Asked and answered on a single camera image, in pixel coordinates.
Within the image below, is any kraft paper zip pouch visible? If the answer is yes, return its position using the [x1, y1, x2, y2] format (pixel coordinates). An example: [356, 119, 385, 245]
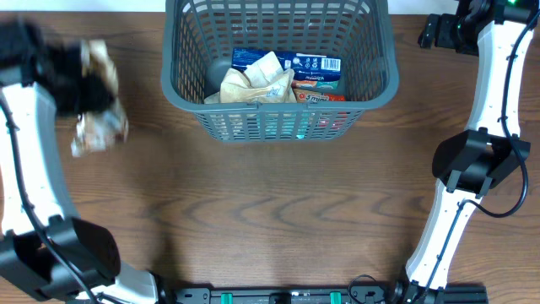
[203, 90, 299, 128]

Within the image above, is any beige pouch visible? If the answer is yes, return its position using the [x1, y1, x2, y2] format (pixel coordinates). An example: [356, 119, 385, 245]
[219, 52, 294, 92]

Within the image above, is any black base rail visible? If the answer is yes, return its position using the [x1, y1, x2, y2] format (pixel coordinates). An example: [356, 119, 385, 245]
[158, 275, 489, 304]

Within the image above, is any orange San Remo spaghetti pack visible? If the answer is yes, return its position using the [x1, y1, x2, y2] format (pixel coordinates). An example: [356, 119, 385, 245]
[293, 89, 346, 129]

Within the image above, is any Kleenex tissue multipack box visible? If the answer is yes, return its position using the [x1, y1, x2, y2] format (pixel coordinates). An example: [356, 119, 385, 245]
[232, 48, 342, 90]

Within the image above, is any white brown snack bag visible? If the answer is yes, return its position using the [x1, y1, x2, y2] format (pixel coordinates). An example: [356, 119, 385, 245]
[71, 40, 129, 157]

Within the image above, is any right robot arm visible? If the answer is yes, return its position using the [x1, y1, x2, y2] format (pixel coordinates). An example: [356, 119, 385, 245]
[385, 0, 539, 303]

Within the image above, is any light teal wipes packet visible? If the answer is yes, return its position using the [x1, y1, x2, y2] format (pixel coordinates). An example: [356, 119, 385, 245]
[264, 112, 315, 140]

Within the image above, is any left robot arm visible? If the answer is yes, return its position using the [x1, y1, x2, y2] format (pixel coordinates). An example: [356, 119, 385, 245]
[1, 19, 173, 303]

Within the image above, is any grey plastic mesh basket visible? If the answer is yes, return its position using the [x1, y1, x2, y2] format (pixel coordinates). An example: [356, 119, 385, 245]
[161, 0, 399, 142]

